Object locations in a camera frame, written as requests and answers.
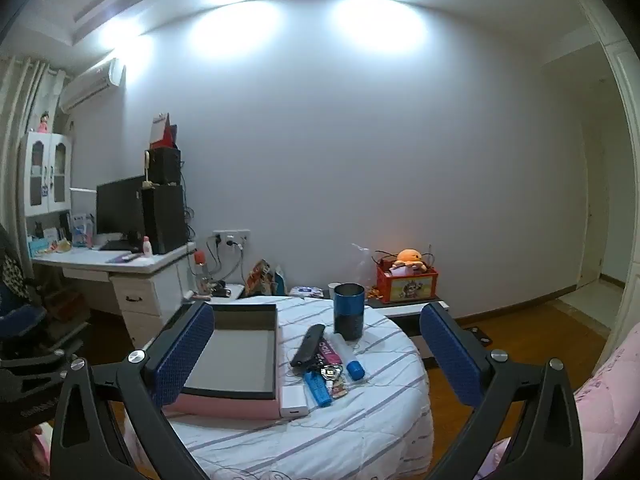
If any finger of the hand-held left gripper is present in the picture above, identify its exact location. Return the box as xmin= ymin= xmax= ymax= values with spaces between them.
xmin=0 ymin=332 xmax=90 ymax=376

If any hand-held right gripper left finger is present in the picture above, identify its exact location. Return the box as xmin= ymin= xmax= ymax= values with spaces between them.
xmin=50 ymin=302 xmax=216 ymax=480

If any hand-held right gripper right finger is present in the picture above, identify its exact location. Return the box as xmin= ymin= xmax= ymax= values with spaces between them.
xmin=419 ymin=301 xmax=583 ymax=480

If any dark green shallow box tray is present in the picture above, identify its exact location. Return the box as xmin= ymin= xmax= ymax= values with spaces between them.
xmin=165 ymin=304 xmax=279 ymax=402

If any translucent tube with blue cap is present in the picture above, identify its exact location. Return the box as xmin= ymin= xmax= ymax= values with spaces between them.
xmin=334 ymin=334 xmax=367 ymax=382

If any blue and black cylindrical cup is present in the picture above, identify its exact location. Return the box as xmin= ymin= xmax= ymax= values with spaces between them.
xmin=333 ymin=282 xmax=366 ymax=342

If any white power adapter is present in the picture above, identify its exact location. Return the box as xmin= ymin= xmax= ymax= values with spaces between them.
xmin=279 ymin=385 xmax=309 ymax=418

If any black elongated plastic tool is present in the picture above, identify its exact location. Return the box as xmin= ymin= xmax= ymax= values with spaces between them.
xmin=290 ymin=323 xmax=327 ymax=368

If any blue highlighter pen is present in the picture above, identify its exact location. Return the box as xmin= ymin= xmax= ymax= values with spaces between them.
xmin=304 ymin=371 xmax=332 ymax=407

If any pink flat box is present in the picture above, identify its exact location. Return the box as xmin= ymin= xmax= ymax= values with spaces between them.
xmin=162 ymin=392 xmax=282 ymax=421

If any white drawer cabinet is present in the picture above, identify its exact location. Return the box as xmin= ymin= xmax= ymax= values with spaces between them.
xmin=111 ymin=255 xmax=196 ymax=348

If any low black and white table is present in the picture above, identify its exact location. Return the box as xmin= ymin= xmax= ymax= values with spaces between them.
xmin=365 ymin=296 xmax=493 ymax=361

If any red toy box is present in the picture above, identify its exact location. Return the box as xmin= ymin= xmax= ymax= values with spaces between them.
xmin=376 ymin=259 xmax=440 ymax=304

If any clear bottle with red cap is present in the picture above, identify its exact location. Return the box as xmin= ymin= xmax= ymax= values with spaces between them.
xmin=194 ymin=251 xmax=208 ymax=295

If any orange plush toy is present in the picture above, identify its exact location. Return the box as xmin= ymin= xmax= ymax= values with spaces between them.
xmin=391 ymin=248 xmax=428 ymax=272

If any white desk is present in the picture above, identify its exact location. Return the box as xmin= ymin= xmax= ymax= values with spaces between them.
xmin=31 ymin=240 xmax=197 ymax=348

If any colourful snack bag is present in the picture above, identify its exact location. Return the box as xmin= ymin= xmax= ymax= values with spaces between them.
xmin=247 ymin=259 xmax=273 ymax=296

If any blue and white package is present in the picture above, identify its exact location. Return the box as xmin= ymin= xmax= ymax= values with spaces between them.
xmin=70 ymin=212 xmax=96 ymax=248

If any black computer tower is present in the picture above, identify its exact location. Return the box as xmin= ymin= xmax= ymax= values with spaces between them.
xmin=141 ymin=185 xmax=187 ymax=256

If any black computer monitor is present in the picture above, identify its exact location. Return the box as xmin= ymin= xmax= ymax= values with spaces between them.
xmin=95 ymin=175 xmax=147 ymax=238

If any pink blanket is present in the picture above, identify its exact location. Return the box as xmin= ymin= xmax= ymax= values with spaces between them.
xmin=475 ymin=320 xmax=640 ymax=480

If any white glass door cabinet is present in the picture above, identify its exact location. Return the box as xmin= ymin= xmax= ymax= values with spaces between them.
xmin=19 ymin=131 xmax=73 ymax=218

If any black speaker box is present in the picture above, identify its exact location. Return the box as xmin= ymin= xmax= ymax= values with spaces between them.
xmin=149 ymin=146 xmax=182 ymax=186

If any red and white calendar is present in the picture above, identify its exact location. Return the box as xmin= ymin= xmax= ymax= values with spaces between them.
xmin=151 ymin=112 xmax=177 ymax=150

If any white air conditioner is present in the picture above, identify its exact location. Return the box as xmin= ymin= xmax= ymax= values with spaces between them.
xmin=59 ymin=57 xmax=126 ymax=111

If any black power cable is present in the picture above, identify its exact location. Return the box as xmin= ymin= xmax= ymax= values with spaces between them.
xmin=205 ymin=237 xmax=251 ymax=286

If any white wall outlet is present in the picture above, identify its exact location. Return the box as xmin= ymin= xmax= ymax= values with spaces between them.
xmin=212 ymin=229 xmax=251 ymax=248

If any white door frame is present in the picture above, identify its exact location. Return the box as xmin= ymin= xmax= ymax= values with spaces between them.
xmin=570 ymin=0 xmax=640 ymax=361

